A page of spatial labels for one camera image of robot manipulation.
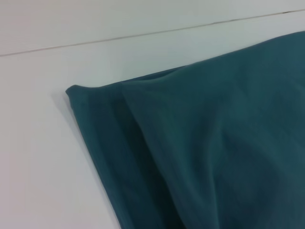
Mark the blue shirt with FREE print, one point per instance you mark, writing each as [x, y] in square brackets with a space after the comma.
[202, 143]

